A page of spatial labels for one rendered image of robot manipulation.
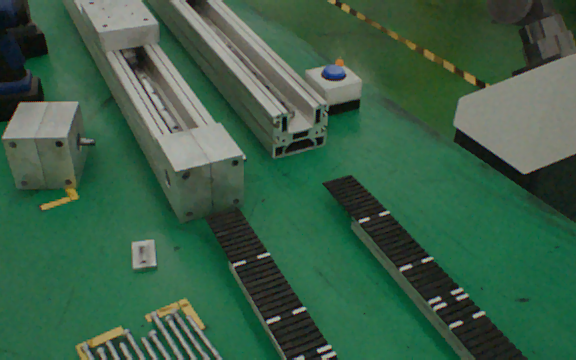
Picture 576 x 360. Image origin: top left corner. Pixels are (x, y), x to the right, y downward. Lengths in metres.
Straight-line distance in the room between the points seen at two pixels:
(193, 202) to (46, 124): 0.25
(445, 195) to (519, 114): 0.18
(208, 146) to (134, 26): 0.38
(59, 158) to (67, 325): 0.28
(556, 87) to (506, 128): 0.12
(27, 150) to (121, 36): 0.32
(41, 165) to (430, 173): 0.61
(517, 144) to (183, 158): 0.54
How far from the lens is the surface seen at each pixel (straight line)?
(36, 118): 0.99
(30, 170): 0.99
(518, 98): 1.04
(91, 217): 0.93
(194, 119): 0.97
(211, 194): 0.88
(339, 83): 1.12
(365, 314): 0.78
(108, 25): 1.19
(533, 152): 1.06
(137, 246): 0.86
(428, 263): 0.82
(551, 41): 1.14
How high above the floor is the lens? 1.37
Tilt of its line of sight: 38 degrees down
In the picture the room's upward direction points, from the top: 3 degrees clockwise
